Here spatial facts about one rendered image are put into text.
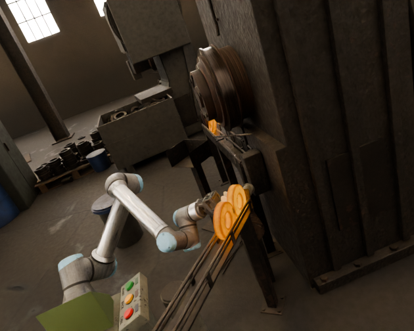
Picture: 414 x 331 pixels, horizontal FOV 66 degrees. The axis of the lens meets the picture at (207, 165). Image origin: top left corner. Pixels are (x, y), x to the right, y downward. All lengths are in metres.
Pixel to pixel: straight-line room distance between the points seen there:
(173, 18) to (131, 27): 0.54
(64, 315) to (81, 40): 10.46
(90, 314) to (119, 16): 3.30
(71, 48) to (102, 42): 1.01
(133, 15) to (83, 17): 7.61
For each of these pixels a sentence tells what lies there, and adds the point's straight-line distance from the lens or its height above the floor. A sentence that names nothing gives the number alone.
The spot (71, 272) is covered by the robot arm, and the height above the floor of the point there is 0.46.
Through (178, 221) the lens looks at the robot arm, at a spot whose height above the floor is 0.64.
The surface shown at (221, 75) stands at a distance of 1.57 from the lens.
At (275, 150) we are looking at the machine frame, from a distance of 1.45.
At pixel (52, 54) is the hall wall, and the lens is 12.03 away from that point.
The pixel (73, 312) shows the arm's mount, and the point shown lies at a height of 0.33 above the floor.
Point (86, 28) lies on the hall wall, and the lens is 11.83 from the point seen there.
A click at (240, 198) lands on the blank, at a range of 1.49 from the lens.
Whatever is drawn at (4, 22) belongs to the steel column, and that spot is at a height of 2.76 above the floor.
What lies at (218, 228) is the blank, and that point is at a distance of 1.28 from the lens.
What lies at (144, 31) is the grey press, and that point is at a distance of 4.30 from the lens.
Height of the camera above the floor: 1.48
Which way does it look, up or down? 24 degrees down
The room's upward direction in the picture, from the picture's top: 20 degrees counter-clockwise
